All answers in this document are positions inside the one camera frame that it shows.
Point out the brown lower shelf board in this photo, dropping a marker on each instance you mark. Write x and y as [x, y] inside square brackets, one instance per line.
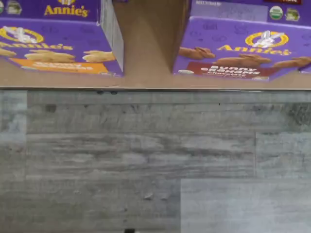
[148, 48]

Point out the purple box brown patch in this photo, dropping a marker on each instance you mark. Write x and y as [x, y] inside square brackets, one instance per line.
[243, 38]

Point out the purple box orange patch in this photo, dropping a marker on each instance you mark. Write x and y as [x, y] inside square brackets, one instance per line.
[60, 41]

